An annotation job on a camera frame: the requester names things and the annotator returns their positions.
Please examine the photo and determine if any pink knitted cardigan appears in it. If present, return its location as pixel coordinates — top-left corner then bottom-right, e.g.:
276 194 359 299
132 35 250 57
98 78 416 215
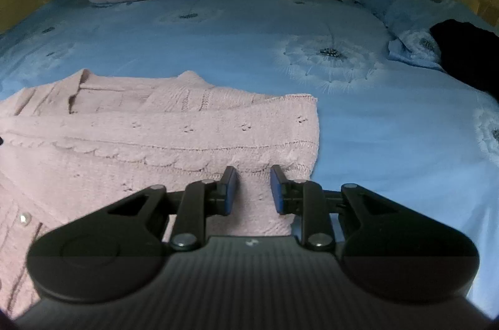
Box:
0 69 320 319

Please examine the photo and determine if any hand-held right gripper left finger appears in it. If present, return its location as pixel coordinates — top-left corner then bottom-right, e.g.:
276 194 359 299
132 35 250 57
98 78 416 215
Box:
106 165 239 252

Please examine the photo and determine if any blue dandelion-print bed sheet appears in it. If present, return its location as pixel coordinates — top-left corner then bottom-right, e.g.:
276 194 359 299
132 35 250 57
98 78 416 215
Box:
0 0 499 319

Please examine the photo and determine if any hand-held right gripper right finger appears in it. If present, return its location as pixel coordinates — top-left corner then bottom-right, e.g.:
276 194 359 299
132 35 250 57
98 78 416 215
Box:
270 164 395 252

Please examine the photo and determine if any black cloth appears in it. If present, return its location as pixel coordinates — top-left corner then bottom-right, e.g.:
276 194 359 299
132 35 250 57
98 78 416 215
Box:
429 18 499 101

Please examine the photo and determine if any blue dandelion-print pillow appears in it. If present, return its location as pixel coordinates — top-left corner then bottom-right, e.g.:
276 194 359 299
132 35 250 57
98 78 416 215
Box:
349 0 484 70

